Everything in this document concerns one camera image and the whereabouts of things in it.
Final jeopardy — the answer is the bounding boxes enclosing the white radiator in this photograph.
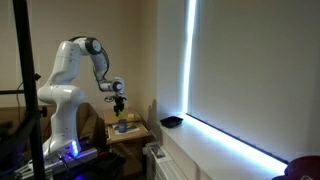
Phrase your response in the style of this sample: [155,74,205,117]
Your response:
[144,141,188,180]

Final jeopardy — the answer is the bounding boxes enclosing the black mounting board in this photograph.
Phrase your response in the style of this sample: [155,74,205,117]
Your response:
[74,151,128,180]

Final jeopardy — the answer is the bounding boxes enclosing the light wooden box cabinet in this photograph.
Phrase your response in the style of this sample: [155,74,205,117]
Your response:
[103,107,143,127]

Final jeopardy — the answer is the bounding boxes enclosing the white roller blind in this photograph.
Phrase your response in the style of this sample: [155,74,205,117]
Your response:
[186,0,320,164]

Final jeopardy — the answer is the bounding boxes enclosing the dark red round object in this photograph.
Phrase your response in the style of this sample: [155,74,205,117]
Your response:
[271,155,320,180]

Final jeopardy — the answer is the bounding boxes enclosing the black tripod stand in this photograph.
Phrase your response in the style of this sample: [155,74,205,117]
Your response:
[0,0,48,180]

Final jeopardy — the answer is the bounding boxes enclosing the long aluminium rail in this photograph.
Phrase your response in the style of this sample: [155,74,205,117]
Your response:
[13,146,99,180]

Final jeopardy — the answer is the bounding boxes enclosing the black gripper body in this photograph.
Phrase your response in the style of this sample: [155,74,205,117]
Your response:
[112,95,128,113]

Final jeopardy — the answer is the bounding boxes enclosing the wooden tray table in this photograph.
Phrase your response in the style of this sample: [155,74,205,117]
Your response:
[105,121,152,145]

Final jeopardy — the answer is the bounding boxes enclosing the blue tin can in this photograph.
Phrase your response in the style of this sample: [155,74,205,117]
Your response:
[117,119,128,134]

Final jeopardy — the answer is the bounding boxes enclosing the brown leather sofa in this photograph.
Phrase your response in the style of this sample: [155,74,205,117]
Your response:
[0,102,100,158]

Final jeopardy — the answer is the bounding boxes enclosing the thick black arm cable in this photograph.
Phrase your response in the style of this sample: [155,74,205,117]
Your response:
[91,44,112,88]

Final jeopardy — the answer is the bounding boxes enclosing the printed photo sheet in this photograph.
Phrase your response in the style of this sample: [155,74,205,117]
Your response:
[149,145,167,160]

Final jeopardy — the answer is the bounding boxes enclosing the white windowsill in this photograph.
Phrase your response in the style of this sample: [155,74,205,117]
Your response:
[156,114,289,180]

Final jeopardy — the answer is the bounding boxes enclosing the dark blue plastic tray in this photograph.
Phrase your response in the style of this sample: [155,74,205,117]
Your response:
[159,115,184,129]

